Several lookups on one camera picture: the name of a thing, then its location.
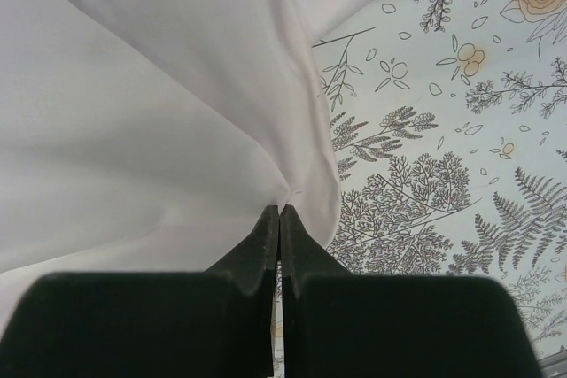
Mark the white long sleeve shirt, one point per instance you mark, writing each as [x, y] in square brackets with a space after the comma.
[134, 132]

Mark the floral patterned table mat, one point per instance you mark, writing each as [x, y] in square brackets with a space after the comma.
[448, 122]

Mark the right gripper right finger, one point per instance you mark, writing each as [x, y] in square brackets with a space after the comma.
[340, 324]

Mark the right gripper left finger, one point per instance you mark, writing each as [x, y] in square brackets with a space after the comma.
[215, 323]

